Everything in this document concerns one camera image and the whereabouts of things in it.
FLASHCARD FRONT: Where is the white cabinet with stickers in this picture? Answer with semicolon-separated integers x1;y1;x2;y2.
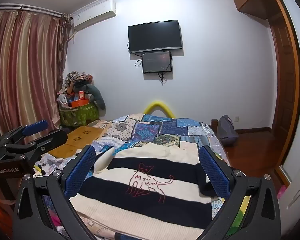
280;152;300;235

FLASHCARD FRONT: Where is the white fuzzy sock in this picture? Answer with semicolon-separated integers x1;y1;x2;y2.
69;144;222;240

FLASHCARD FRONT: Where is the pink striped curtain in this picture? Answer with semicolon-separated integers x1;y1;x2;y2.
0;10;72;142

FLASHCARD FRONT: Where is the pile of mixed clothes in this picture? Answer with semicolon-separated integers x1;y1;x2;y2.
63;71;94;96

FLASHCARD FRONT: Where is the orange box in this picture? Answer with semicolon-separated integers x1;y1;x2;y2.
70;97;90;108

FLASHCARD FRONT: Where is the brown wooden door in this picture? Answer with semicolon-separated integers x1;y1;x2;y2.
268;11;300;172

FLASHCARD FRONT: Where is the black wall television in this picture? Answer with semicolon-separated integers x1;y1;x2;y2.
128;20;183;54

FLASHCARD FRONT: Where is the small black wall monitor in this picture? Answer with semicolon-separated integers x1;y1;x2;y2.
141;51;172;74

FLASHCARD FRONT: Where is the grey plush toy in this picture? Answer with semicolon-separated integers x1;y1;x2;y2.
86;84;106;110

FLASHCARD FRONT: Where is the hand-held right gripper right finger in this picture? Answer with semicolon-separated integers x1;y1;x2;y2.
199;145;282;240

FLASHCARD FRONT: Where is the green patterned storage bag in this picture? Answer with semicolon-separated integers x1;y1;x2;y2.
59;102;100;128

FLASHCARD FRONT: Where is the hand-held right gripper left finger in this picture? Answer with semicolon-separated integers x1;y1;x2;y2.
12;145;97;240

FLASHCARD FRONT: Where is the yellow foam tube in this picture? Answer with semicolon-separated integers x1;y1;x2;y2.
143;100;176;118

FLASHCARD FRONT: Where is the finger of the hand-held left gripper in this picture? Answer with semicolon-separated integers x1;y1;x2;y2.
4;129;68;161
0;120;49;144

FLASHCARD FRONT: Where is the white air conditioner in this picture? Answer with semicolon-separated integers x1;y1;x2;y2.
73;0;117;30

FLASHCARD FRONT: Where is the blue patchwork bedspread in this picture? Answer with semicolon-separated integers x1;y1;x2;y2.
35;114;243;240

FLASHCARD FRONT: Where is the white curtain rail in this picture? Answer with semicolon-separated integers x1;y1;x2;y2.
0;3;65;18

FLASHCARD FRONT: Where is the grey fabric bag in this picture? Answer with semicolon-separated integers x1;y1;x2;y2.
217;115;239;147

